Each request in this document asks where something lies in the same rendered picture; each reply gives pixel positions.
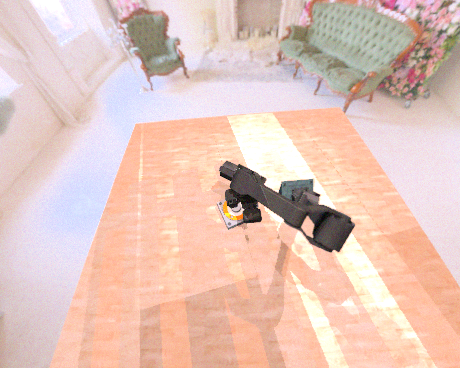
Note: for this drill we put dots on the orange round plate with tab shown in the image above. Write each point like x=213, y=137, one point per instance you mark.
x=236, y=215

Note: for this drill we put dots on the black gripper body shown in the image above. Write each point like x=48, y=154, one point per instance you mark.
x=251, y=215

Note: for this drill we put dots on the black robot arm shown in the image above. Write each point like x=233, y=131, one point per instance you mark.
x=331, y=227

